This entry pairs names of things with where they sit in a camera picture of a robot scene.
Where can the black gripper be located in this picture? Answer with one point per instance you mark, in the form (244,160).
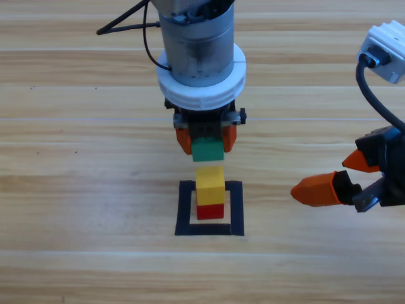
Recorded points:
(392,177)
(205,126)

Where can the green cube block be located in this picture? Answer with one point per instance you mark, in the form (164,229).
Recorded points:
(207,152)

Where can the yellow cube block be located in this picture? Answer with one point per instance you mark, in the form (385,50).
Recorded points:
(210,190)

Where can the red cube block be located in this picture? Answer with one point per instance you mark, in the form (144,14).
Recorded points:
(210,212)

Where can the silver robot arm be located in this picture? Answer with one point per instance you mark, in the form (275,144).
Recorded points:
(196,41)

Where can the black tape square outline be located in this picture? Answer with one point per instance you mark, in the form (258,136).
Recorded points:
(183,215)

